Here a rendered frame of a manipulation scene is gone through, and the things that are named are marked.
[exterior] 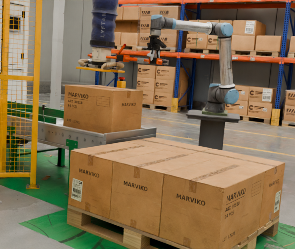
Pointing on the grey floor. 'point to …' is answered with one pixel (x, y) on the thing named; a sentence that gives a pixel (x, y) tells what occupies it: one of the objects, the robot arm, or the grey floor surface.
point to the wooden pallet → (79, 214)
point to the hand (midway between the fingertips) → (155, 60)
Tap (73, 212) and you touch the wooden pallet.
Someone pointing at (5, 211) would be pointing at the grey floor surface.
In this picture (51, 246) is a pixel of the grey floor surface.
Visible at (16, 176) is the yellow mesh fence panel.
